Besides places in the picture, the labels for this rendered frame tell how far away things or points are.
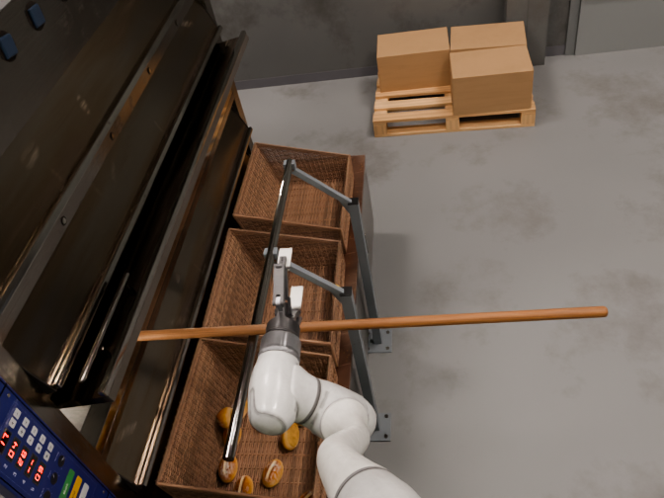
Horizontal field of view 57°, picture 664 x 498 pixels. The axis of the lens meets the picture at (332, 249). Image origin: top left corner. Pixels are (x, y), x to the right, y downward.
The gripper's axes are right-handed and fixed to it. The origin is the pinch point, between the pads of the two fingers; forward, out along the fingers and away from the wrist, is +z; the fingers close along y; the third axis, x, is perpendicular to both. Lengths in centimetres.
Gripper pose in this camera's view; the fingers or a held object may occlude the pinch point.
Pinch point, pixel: (291, 272)
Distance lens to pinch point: 148.7
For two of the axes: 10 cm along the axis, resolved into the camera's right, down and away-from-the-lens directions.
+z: 0.6, -7.1, 7.0
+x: 9.9, -0.7, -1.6
